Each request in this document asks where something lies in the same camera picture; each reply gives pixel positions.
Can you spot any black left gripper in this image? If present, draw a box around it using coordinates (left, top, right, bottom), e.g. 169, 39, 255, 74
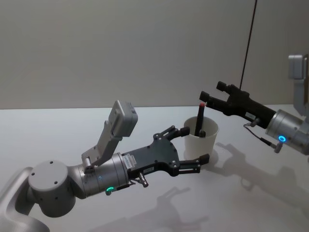
122, 125, 211, 179

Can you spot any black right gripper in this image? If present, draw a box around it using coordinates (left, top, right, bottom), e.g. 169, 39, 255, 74
199, 81, 277, 130

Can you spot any white round cup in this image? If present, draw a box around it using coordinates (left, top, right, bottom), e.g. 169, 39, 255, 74
183, 116, 219, 160

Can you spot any black pen with red cap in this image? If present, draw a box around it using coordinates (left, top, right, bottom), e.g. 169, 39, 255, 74
196, 102, 206, 136

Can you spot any white table cloth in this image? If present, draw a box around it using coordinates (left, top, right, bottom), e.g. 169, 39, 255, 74
0, 103, 309, 232

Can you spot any left gripper thin dark cable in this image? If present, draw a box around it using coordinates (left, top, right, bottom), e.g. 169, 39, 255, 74
127, 172, 149, 189

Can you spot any gripper thin dark cable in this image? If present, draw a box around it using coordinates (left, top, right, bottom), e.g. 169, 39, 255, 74
127, 172, 149, 189
243, 118, 284, 154

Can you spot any thin black hanging cable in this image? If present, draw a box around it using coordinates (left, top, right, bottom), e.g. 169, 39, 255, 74
239, 0, 257, 90

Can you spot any right gripper thin dark cable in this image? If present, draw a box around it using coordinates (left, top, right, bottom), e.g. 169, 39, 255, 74
243, 118, 284, 154

